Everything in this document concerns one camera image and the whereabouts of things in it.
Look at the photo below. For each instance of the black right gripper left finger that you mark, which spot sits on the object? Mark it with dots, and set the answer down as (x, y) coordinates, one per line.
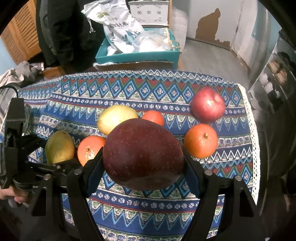
(59, 209)

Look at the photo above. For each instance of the yellow green mango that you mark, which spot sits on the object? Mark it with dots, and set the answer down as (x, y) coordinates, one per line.
(59, 147)

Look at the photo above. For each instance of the large orange with stem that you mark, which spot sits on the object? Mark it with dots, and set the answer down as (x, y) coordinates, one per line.
(201, 141)

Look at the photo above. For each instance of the yellow green pear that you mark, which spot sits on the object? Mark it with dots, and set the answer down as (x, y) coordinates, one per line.
(113, 116)

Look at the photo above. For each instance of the dark red apple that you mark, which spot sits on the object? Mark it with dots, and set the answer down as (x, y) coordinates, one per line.
(142, 155)

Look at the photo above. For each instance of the pink red apple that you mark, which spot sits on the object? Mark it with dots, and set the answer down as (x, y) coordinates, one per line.
(207, 105)

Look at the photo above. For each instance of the small orange tangerine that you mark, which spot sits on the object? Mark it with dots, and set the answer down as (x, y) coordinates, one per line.
(154, 116)

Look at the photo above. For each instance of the left hand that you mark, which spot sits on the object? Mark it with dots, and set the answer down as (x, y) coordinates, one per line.
(18, 195)

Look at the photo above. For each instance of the grey clothes pile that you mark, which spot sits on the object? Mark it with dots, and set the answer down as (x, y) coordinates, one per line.
(23, 75)

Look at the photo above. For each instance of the brown cardboard box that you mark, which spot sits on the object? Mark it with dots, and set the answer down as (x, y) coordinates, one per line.
(53, 72)

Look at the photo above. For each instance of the wooden louvered door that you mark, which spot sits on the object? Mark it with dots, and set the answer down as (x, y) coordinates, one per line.
(20, 35)

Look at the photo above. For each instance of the dark hanging clothes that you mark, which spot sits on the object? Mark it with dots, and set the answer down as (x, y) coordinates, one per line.
(66, 37)

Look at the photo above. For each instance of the grey shoe rack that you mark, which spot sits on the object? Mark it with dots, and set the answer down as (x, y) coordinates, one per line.
(276, 83)

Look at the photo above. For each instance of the white printed rice bag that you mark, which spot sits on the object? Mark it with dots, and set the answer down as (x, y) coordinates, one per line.
(120, 27)

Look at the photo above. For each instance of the teal cardboard box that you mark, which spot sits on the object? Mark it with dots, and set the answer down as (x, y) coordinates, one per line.
(135, 61)

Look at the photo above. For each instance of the clear plastic bag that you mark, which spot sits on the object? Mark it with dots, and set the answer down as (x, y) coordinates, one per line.
(155, 40)

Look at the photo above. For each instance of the white decorated cabinet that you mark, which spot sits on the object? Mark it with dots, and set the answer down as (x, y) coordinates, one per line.
(150, 13)

